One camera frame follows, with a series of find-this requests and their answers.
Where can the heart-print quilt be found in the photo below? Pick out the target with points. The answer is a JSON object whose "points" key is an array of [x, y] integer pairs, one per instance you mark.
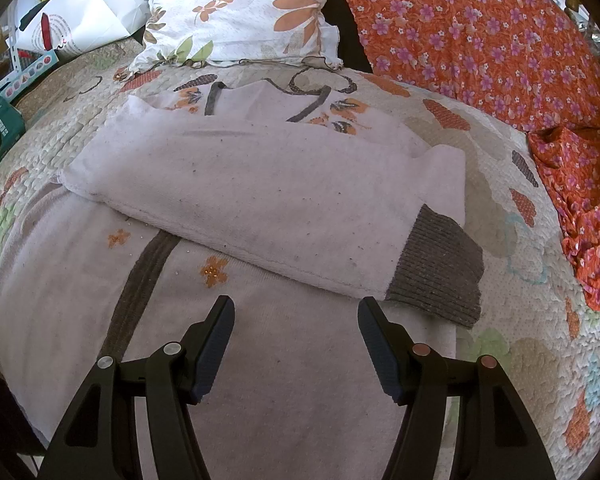
{"points": [[525, 365]]}

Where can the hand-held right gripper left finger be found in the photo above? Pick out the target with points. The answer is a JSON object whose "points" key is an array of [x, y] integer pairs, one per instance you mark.
{"points": [[214, 356]]}

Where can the white floral pillow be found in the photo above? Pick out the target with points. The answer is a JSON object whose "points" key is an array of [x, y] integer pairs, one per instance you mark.
{"points": [[240, 10]]}

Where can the colourful dotted flat box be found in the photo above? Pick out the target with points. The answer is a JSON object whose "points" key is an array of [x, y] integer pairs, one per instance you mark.
{"points": [[30, 72]]}

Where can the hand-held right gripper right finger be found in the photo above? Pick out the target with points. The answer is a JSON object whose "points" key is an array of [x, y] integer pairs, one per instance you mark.
{"points": [[382, 356]]}

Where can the white perforated rail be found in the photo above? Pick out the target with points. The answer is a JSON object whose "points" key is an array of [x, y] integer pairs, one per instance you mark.
{"points": [[15, 45]]}

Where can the orange floral sheet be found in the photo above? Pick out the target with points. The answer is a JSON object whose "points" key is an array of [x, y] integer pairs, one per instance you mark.
{"points": [[580, 200]]}

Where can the white paper bag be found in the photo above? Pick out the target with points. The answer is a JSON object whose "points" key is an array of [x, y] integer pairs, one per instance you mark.
{"points": [[95, 10]]}

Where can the orange floral pillow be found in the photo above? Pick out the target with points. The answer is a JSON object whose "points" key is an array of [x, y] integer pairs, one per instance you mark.
{"points": [[470, 35]]}

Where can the silver foil wrap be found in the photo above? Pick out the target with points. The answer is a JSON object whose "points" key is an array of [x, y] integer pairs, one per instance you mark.
{"points": [[596, 37]]}

